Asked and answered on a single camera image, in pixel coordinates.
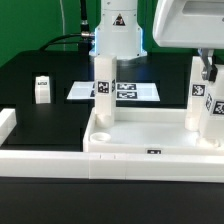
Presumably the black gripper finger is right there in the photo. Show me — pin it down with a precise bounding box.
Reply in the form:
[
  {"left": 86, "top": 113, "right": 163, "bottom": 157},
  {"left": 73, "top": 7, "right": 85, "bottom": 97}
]
[{"left": 198, "top": 48, "right": 218, "bottom": 82}]

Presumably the white desk top tray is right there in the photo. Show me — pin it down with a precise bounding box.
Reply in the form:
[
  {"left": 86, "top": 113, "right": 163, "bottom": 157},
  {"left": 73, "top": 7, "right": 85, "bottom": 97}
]
[{"left": 83, "top": 107, "right": 224, "bottom": 156}]

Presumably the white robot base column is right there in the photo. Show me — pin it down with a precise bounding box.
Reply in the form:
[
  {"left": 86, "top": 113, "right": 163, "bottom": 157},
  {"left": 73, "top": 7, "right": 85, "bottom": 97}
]
[{"left": 89, "top": 0, "right": 147, "bottom": 60}]

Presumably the white U-shaped boundary fence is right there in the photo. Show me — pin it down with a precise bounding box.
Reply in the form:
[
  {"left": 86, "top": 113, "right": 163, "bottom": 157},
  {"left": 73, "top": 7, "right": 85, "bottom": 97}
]
[{"left": 0, "top": 108, "right": 224, "bottom": 184}]

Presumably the black cable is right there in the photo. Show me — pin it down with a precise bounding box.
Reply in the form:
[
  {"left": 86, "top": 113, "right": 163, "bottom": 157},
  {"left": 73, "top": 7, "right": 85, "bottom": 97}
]
[{"left": 38, "top": 0, "right": 98, "bottom": 52}]

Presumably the white cable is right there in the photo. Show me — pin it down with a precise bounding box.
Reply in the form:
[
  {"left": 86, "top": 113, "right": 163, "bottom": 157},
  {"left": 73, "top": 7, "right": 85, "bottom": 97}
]
[{"left": 59, "top": 0, "right": 65, "bottom": 35}]

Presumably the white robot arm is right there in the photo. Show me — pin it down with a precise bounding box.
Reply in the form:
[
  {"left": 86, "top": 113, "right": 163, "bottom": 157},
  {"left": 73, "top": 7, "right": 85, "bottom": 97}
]
[{"left": 153, "top": 0, "right": 224, "bottom": 81}]

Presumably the fiducial marker sheet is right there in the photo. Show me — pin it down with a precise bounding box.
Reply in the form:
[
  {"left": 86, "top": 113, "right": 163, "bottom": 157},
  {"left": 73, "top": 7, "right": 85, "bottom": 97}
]
[{"left": 67, "top": 81, "right": 160, "bottom": 102}]

